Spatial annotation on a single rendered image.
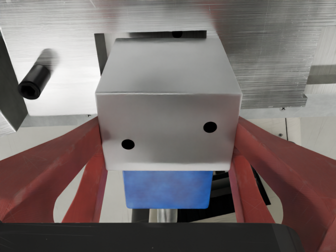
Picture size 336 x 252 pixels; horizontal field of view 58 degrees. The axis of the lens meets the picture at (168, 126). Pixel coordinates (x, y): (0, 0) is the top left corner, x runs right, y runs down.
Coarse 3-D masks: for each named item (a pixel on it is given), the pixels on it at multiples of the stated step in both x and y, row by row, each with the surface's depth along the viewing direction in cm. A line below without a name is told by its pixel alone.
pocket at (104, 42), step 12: (96, 36) 15; (108, 36) 17; (120, 36) 17; (132, 36) 17; (144, 36) 17; (156, 36) 17; (168, 36) 17; (180, 36) 17; (192, 36) 17; (204, 36) 15; (96, 48) 15; (108, 48) 17
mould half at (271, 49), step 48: (0, 0) 13; (48, 0) 13; (96, 0) 13; (144, 0) 13; (192, 0) 13; (240, 0) 14; (288, 0) 14; (48, 48) 14; (240, 48) 15; (288, 48) 15; (48, 96) 16; (288, 96) 17
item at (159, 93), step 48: (144, 48) 13; (192, 48) 13; (96, 96) 10; (144, 96) 10; (192, 96) 10; (240, 96) 10; (144, 144) 11; (192, 144) 11; (144, 192) 15; (192, 192) 15
